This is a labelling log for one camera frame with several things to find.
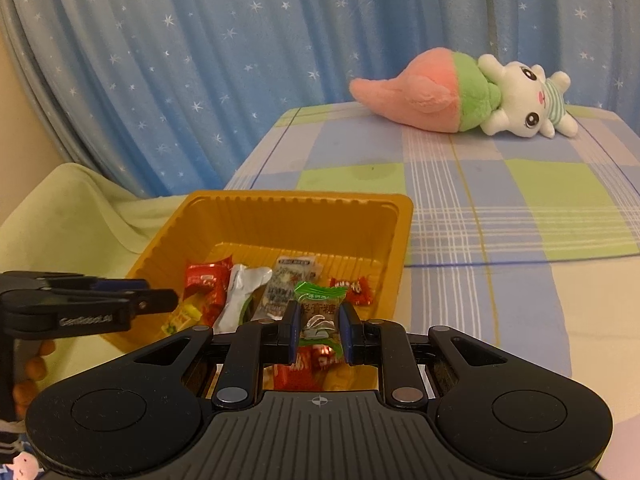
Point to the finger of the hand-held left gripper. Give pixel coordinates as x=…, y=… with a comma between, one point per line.
x=155, y=301
x=120, y=284

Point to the blue starry curtain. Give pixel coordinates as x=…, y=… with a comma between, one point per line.
x=200, y=60

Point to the blue printed cloth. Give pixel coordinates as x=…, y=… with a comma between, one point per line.
x=20, y=465

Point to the bunny carrot plush toy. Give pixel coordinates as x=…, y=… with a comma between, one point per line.
x=425, y=90

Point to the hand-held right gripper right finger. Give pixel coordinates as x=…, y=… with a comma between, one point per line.
x=345, y=332

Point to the small red candy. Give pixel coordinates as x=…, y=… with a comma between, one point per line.
x=352, y=290

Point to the person's left hand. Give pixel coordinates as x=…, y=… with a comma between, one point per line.
x=36, y=365

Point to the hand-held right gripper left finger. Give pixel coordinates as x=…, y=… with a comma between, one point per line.
x=294, y=332

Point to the yellow candy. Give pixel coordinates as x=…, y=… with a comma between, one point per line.
x=185, y=317

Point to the green candy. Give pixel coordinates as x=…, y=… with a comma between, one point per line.
x=320, y=315

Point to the light green cloth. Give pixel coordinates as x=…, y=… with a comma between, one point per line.
x=65, y=210

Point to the orange plastic tray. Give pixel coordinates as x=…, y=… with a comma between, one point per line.
x=280, y=220

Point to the plaid tablecloth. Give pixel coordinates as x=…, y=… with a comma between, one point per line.
x=500, y=210

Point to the grey printed snack packet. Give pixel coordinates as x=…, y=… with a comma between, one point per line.
x=282, y=285

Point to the red twist-wrapped candy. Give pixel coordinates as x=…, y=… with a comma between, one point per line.
x=300, y=372

